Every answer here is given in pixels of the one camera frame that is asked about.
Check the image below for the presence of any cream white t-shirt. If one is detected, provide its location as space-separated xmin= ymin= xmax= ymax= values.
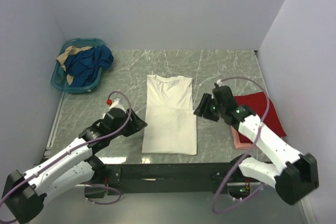
xmin=142 ymin=74 xmax=197 ymax=155

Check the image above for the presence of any folded pink t-shirt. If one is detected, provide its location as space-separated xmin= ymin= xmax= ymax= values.
xmin=230 ymin=127 xmax=253 ymax=150

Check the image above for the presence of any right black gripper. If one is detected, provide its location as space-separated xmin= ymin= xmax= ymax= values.
xmin=193 ymin=93 xmax=225 ymax=122

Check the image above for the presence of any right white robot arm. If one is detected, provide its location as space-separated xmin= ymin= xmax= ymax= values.
xmin=194 ymin=86 xmax=319 ymax=205

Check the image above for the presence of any aluminium rail frame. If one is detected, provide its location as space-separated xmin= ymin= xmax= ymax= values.
xmin=14 ymin=92 xmax=318 ymax=224

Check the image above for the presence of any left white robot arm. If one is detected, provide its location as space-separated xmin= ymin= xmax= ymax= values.
xmin=1 ymin=108 xmax=147 ymax=223

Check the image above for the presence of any teal plastic laundry basket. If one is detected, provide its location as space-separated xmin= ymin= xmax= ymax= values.
xmin=51 ymin=38 xmax=106 ymax=93

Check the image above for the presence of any folded red t-shirt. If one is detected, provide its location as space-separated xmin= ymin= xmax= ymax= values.
xmin=235 ymin=92 xmax=287 ymax=137

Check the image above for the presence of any tan t-shirt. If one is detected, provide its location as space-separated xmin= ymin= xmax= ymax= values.
xmin=57 ymin=46 xmax=93 ymax=88

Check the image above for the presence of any black base beam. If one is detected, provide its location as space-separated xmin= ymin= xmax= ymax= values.
xmin=73 ymin=163 xmax=263 ymax=198

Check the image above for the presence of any blue t-shirt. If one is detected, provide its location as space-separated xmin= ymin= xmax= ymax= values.
xmin=64 ymin=45 xmax=114 ymax=88

